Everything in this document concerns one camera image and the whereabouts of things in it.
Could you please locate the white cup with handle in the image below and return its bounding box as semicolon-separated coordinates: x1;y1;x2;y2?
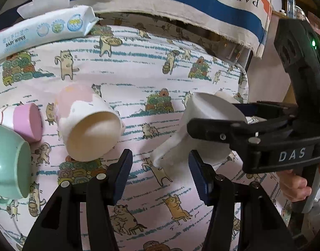
150;91;248;168

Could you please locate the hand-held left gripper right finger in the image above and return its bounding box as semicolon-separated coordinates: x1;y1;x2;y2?
188;150;292;251

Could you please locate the white cup with pink base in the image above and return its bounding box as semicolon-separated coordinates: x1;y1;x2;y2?
0;103;43;143

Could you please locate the baby wipes pack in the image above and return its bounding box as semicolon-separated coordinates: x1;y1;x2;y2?
0;0;100;64

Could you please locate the pink and white cup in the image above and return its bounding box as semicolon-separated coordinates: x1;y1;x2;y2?
55;83;126;163

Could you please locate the clear plastic bottle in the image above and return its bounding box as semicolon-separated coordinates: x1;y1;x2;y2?
287;0;297;19

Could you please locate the cat printed blanket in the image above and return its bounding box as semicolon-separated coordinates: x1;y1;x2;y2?
0;13;292;251

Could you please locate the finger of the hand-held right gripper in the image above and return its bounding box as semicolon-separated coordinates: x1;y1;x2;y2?
232;101;299;122
186;117;258;151

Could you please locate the mint green cup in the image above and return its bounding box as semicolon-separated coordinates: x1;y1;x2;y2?
0;122;33;206

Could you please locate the striped canvas tote bag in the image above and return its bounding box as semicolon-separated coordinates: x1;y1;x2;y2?
0;0;275;58

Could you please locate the person's right hand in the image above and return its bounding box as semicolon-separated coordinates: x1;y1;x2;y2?
278;159;320;202

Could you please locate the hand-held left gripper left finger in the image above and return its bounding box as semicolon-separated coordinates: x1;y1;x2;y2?
22;149;134;251

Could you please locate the wooden shelf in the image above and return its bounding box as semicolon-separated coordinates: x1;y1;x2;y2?
271;0;320;41

